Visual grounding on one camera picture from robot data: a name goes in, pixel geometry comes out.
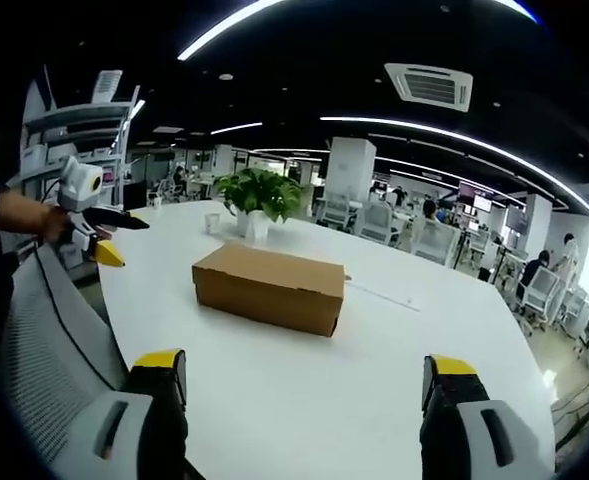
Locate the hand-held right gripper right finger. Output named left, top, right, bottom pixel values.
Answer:
left=419, top=353, right=557, bottom=480

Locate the brown cardboard shoe box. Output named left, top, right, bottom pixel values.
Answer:
left=191, top=242, right=346, bottom=339

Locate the black cable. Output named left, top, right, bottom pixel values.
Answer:
left=32, top=234, right=120, bottom=392

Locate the wall screen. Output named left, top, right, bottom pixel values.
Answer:
left=456, top=181, right=495, bottom=213

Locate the person's left hand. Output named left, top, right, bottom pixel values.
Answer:
left=38, top=205, right=77, bottom=244

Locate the grey metal storage shelf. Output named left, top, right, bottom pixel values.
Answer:
left=19, top=69, right=142, bottom=206

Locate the white office chair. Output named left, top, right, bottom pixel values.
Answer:
left=515, top=264, right=567, bottom=331
left=318, top=194, right=351, bottom=230
left=410, top=219, right=460, bottom=267
left=356, top=200, right=394, bottom=245

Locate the grey mesh office chair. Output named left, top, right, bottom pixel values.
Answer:
left=0, top=241, right=130, bottom=480

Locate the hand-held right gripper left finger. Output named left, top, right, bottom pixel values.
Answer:
left=66, top=348, right=189, bottom=480

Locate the white square pillar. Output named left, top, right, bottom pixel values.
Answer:
left=325, top=136, right=377, bottom=199

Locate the green potted plant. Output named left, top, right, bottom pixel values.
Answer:
left=213, top=167, right=306, bottom=239

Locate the ceiling air conditioner vent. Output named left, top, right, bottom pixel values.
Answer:
left=383, top=61, right=475, bottom=114

